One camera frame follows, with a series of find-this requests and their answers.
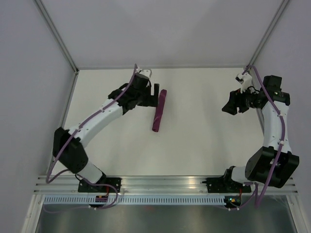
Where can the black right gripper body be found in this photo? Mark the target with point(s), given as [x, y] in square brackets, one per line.
[247, 100]

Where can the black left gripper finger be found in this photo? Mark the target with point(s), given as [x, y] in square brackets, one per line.
[155, 90]
[151, 101]

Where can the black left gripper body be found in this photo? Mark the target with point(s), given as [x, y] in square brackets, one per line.
[142, 95]

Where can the purple cloth napkin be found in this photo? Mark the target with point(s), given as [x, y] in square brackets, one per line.
[159, 110]

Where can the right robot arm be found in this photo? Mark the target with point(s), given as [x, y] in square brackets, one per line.
[274, 162]

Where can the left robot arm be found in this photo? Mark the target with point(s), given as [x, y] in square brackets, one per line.
[69, 144]

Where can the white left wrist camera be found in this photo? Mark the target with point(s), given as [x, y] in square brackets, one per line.
[145, 72]

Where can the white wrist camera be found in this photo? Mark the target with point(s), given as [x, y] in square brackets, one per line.
[245, 80]
[145, 72]

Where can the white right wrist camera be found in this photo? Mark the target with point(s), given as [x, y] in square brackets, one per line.
[245, 80]

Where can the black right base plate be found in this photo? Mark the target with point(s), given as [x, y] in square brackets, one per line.
[222, 186]

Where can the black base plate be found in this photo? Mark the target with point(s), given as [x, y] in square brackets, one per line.
[109, 185]
[222, 186]

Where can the aluminium front rail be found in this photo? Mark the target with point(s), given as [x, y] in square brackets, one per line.
[131, 185]

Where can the aluminium right frame post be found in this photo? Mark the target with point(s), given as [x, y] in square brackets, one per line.
[269, 31]

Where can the aluminium frame post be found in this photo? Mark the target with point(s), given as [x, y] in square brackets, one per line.
[269, 31]
[55, 33]

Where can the aluminium left frame post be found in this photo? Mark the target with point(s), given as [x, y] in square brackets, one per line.
[55, 33]

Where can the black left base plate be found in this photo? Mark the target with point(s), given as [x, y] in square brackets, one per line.
[109, 185]

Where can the white slotted cable duct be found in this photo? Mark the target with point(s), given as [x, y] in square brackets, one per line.
[136, 200]

